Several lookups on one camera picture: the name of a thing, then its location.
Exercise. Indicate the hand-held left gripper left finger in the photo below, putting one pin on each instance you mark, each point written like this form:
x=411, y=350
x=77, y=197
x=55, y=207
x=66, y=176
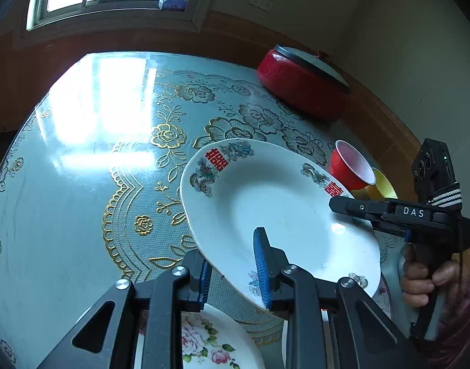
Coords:
x=204, y=281

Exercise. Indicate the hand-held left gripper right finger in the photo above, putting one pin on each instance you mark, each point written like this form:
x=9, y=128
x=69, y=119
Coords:
x=260, y=261

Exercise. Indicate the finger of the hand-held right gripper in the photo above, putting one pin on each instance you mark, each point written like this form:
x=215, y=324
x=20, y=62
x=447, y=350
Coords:
x=354, y=206

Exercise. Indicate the yellow bowl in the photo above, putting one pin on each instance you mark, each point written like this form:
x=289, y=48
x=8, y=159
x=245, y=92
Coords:
x=383, y=186

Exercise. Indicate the white rose print plate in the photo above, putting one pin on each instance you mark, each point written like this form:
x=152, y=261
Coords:
x=208, y=338

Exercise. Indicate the white plate with red print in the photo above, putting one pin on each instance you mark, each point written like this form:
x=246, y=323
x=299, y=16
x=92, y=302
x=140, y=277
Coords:
x=281, y=207

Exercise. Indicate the person's right forearm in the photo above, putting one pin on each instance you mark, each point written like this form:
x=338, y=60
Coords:
x=462, y=315

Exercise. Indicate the person's right hand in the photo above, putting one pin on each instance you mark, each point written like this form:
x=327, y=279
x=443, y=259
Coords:
x=415, y=288

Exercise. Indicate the red plastic bowl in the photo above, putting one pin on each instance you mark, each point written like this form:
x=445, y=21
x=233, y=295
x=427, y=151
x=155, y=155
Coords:
x=352, y=165

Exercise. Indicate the red cooking pot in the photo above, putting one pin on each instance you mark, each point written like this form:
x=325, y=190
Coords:
x=296, y=86

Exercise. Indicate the floral gold print tablecloth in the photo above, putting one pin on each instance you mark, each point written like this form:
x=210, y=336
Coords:
x=84, y=200

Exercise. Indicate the grey pot lid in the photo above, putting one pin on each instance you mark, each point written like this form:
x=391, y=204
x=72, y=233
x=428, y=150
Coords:
x=315, y=67

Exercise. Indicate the white wall socket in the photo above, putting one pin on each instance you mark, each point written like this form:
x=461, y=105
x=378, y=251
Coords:
x=261, y=2

